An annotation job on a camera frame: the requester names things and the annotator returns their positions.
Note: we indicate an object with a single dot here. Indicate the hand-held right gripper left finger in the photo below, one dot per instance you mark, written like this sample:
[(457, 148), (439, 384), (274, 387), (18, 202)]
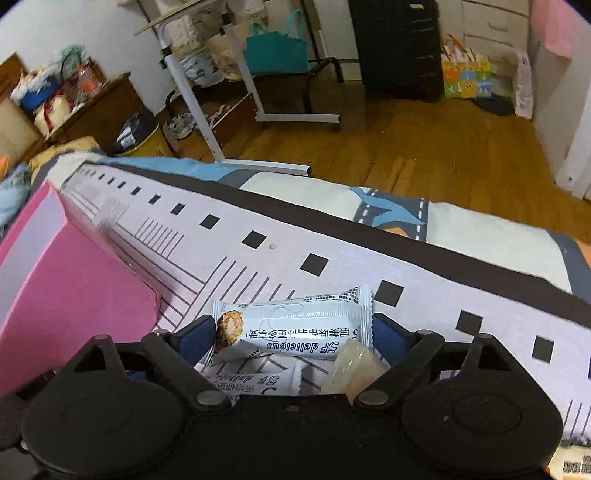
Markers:
[(198, 339)]

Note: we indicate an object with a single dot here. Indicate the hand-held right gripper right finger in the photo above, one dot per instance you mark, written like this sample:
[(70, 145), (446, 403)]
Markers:
[(388, 339)]

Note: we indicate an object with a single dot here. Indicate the white snack bar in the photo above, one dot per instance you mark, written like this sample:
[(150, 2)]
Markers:
[(258, 381), (295, 323)]

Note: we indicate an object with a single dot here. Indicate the pink cardboard box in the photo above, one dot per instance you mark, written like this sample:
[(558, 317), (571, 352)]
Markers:
[(69, 286)]

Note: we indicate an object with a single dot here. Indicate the pale translucent jelly packet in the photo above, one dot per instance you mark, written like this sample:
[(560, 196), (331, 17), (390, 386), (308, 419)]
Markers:
[(355, 369)]

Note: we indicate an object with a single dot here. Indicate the lilac line-print blanket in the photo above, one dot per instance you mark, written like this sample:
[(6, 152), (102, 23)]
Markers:
[(277, 277)]

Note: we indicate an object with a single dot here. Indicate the road-print quilt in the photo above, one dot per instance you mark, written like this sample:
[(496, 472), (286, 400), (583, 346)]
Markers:
[(461, 221)]

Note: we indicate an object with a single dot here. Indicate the yellow bin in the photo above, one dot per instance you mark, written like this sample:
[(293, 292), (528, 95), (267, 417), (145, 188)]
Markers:
[(154, 143)]

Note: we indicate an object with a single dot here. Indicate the white sneaker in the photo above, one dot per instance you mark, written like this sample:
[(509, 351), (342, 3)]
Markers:
[(180, 125)]

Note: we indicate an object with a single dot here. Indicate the black plastic bag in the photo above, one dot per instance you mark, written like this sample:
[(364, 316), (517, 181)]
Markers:
[(134, 129)]

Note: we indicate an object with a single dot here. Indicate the noodle packet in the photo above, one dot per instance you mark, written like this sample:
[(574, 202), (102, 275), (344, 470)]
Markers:
[(572, 461)]

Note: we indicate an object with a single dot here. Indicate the low wooden shelf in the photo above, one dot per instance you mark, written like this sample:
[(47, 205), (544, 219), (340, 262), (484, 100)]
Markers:
[(235, 115)]

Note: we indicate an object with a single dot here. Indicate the light blue pillow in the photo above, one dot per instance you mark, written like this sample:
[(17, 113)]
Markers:
[(14, 194)]

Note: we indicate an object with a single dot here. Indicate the wooden cabinet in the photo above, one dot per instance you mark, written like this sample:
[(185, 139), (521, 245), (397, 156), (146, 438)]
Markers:
[(106, 106)]

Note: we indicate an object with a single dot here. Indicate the white side table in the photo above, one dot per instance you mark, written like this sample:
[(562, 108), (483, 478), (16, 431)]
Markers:
[(251, 87)]

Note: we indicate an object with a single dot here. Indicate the white wooden furniture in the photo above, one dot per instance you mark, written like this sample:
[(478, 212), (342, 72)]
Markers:
[(577, 152)]

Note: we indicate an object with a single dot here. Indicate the white red-trim bag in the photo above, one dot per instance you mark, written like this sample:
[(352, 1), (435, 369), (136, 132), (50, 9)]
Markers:
[(55, 113)]

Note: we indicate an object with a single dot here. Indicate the white blue-print plastic bag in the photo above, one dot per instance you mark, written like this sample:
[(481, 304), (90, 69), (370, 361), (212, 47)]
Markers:
[(198, 67)]

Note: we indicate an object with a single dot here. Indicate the colourful gift bag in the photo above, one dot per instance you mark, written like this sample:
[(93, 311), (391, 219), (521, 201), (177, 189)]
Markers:
[(464, 76)]

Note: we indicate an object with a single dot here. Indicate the mesh basket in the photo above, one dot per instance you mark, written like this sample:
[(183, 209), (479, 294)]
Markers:
[(83, 74)]

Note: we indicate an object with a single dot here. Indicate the brown paper bag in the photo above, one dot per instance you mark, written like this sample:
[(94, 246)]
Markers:
[(228, 50)]

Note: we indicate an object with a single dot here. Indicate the black suitcase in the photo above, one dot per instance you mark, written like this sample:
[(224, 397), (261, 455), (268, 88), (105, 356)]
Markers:
[(397, 46)]

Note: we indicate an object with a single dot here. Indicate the blue bag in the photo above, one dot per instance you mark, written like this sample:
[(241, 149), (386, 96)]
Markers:
[(39, 92)]

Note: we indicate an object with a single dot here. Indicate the teal tote bag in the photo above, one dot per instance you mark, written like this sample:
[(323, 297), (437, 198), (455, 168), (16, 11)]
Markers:
[(277, 53)]

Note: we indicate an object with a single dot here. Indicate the white drawer cabinet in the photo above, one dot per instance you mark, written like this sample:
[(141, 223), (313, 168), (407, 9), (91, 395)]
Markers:
[(498, 23)]

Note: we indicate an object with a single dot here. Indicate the pink towel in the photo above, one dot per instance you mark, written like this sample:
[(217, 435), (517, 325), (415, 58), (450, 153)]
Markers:
[(558, 27)]

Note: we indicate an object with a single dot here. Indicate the black metal frame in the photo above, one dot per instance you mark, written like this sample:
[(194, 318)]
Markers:
[(323, 64)]

